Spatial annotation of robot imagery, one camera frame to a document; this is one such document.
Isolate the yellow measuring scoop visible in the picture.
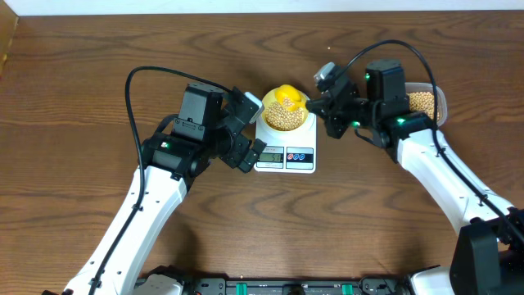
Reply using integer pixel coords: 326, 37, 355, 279
274, 84, 306, 111

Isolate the yellow bowl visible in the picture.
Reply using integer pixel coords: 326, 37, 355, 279
262, 88, 309, 132

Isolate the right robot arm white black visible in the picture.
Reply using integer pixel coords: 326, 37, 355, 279
306, 60, 523, 294

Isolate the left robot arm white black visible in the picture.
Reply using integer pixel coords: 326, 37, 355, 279
63, 84, 265, 294

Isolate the white digital kitchen scale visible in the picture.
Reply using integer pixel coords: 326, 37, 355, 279
254, 88, 317, 174

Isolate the clear plastic container of soybeans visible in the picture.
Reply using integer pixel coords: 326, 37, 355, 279
405, 82, 448, 126

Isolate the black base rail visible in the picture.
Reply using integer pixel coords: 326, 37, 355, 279
133, 265, 413, 295

